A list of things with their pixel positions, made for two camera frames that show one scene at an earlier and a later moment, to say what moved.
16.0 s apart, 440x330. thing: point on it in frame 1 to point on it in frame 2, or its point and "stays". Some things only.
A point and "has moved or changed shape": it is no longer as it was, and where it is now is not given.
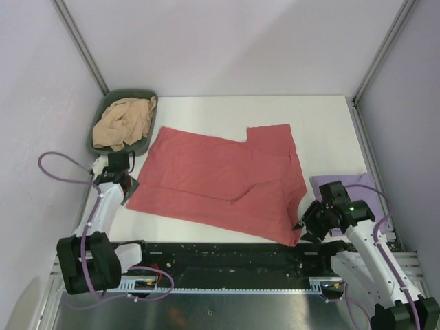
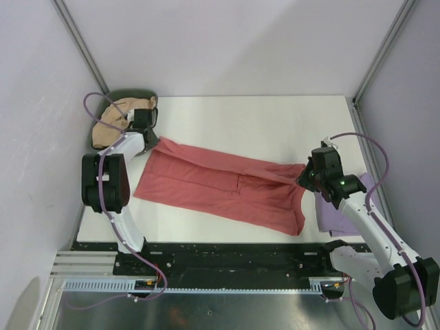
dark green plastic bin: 144,148 stays
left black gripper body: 130,190 to 154,141
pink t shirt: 249,188 has moved or changed shape
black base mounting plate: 197,260 stays
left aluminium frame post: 82,45 stays
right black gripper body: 317,221 to 310,179
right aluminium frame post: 377,62 stays
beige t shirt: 126,121 stays
